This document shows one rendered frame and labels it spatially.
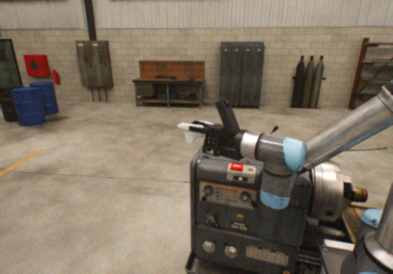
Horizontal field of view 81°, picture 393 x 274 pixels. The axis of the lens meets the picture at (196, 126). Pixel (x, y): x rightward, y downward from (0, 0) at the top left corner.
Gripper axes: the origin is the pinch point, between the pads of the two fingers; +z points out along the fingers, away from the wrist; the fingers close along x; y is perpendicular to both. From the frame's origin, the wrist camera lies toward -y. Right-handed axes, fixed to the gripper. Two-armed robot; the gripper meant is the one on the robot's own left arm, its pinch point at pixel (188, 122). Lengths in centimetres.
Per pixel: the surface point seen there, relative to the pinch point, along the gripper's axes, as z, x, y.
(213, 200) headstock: 9, 40, 49
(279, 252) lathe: -25, 53, 70
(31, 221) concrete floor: 226, 27, 155
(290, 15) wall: 165, 692, -212
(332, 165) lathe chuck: -39, 74, 25
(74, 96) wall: 796, 370, 90
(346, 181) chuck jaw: -46, 71, 30
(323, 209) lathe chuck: -40, 63, 44
